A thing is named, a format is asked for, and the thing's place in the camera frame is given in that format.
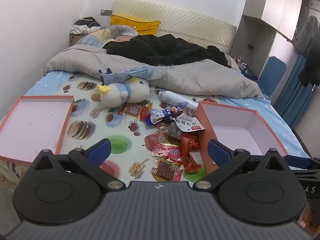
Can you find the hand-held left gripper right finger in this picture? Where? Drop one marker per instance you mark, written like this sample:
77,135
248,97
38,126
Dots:
217,151

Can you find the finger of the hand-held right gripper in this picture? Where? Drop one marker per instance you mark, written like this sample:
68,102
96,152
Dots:
297,161

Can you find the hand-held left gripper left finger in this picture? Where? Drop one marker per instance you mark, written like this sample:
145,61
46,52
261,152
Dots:
101,151

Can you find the orange cardboard box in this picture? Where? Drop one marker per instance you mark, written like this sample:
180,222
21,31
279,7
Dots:
240,127

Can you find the white snack packet black print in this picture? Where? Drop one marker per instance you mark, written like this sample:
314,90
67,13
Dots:
188,125

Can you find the purple-blue snack packet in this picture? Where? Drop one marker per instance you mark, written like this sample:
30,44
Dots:
168,113

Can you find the printed bed sheet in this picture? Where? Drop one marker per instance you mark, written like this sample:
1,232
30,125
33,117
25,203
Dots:
120,130

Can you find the red foil snack packet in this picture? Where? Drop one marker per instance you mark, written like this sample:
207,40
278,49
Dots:
191,162
188,142

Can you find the grey-brown snack packet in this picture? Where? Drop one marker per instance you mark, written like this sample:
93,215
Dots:
175,131

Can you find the red sausage snack packet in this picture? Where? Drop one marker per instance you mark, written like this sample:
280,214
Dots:
128,110

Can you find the red packet white label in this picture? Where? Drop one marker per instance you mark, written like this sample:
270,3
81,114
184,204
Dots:
166,151

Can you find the clear nut snack packet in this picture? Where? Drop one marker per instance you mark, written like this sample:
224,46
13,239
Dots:
183,110

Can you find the brown sausage sticks packet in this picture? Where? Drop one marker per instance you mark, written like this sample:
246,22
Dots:
167,170

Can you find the orange-red snack packet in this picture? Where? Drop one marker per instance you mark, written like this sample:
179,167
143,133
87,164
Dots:
145,111

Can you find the blue white snack packet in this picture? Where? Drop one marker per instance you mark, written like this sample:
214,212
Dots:
156,115

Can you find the white and blue plush toy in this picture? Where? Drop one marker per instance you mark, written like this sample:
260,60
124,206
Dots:
135,92

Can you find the blue curtain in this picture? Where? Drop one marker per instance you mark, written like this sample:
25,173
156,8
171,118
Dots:
292,92

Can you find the white spray bottle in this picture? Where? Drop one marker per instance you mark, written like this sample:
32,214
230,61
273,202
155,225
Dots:
172,97

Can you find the shallow pink box lid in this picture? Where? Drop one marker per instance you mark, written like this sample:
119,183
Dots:
37,120

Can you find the blue chair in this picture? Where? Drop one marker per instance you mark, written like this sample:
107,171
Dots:
271,75

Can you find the hanging dark clothes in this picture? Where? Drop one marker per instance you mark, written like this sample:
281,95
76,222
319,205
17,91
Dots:
310,55

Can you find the cartoon print pillow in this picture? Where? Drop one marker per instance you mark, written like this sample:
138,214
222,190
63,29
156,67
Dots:
110,33

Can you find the black clothing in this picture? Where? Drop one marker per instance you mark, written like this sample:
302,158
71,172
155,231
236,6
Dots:
160,47

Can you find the pile of clothes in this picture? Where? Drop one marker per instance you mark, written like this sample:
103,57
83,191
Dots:
85,25

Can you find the cream quilted headboard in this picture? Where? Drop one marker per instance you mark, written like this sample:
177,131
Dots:
190,22

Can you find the yellow pillow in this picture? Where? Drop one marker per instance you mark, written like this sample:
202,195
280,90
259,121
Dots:
135,22

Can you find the grey wardrobe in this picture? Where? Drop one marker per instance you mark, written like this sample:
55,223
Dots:
275,2

